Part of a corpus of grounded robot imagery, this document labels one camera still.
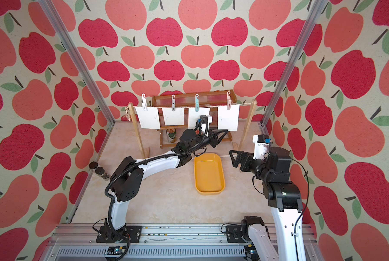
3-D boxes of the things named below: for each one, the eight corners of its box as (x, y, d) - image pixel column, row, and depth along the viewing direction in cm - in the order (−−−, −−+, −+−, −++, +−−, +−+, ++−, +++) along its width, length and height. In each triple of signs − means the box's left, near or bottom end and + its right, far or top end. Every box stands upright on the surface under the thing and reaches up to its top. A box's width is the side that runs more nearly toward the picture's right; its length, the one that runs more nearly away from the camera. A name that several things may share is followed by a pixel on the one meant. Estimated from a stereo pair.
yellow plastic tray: (194, 195, 88) (194, 190, 82) (194, 160, 102) (194, 153, 96) (224, 195, 88) (226, 190, 82) (219, 160, 102) (221, 153, 96)
